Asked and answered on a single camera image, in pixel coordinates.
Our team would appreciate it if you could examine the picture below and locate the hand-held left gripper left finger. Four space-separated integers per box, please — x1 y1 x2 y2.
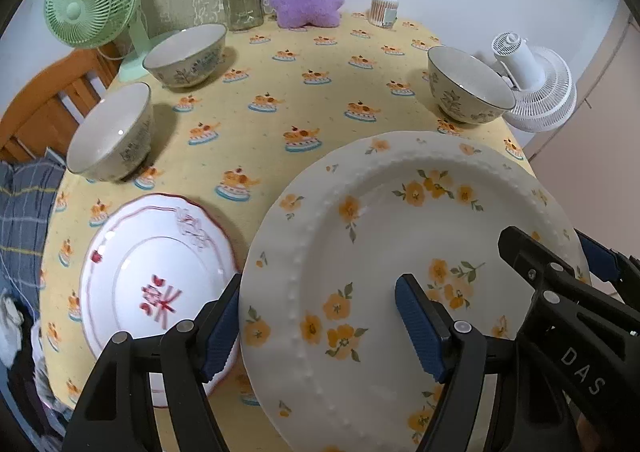
62 273 242 452

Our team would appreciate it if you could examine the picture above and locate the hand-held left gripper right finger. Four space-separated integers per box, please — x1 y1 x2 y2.
394 273 576 452

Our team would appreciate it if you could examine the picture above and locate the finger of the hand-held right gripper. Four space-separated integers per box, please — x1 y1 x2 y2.
498 226 640 348
574 228 640 293

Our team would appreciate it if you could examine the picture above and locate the white plate with yellow flowers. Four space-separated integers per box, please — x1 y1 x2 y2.
239 131 593 452

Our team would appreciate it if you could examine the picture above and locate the white plate with red pattern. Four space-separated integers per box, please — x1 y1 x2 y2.
79 193 241 409

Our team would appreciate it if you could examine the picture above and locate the beige floral ceramic bowl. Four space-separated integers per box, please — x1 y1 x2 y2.
426 46 517 127
142 23 228 91
66 82 154 183

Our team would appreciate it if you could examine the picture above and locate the white desk fan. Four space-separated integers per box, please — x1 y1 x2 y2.
490 32 578 133

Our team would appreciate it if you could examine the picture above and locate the white crumpled cloth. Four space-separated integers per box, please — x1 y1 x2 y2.
0 292 26 368

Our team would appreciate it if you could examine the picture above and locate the blue plaid cloth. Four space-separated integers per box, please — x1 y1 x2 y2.
0 158 67 313

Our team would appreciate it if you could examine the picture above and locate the yellow printed tablecloth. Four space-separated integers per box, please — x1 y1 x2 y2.
39 12 538 452

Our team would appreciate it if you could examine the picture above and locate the cotton swab container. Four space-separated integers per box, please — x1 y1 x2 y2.
369 0 399 28

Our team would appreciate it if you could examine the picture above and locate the green desk fan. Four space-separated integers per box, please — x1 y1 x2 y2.
44 0 151 82

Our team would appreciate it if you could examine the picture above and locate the wooden chair frame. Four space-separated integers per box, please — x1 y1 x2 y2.
0 49 121 163

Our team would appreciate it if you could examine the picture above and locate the white fan cable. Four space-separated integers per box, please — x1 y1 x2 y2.
96 42 132 63

